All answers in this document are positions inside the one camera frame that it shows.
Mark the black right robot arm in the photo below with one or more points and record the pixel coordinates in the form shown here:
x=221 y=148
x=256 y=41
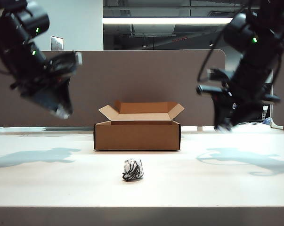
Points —
x=254 y=63

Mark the black-scribbled crumpled paper ball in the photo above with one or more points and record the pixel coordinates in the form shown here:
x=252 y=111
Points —
x=132 y=170

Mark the blue plastic bag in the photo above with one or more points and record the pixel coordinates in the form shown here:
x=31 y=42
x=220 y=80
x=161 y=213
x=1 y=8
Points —
x=267 y=121

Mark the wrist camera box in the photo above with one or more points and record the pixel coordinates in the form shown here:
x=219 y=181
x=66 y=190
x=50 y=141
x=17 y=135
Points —
x=212 y=81
x=66 y=62

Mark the brown cardboard box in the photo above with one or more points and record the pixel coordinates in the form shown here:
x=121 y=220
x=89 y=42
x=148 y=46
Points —
x=137 y=137

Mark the metal wall switch plate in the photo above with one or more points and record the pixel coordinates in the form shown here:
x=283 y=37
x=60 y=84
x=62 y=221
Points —
x=57 y=43

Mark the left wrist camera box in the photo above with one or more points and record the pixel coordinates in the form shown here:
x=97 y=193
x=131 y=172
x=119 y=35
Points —
x=66 y=62

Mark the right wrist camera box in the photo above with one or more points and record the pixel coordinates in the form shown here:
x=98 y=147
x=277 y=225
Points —
x=212 y=81

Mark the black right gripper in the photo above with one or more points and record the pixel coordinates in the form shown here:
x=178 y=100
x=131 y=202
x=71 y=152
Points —
x=245 y=101

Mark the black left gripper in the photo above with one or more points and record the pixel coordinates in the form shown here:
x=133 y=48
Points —
x=40 y=80

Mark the long ceiling light strip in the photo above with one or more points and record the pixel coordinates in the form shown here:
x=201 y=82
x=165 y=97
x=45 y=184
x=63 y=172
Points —
x=167 y=20

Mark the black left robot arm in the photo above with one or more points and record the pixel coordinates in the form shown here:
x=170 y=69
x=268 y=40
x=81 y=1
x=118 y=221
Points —
x=12 y=42

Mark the wide grey desk divider panel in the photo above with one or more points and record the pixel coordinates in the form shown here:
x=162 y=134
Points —
x=132 y=77

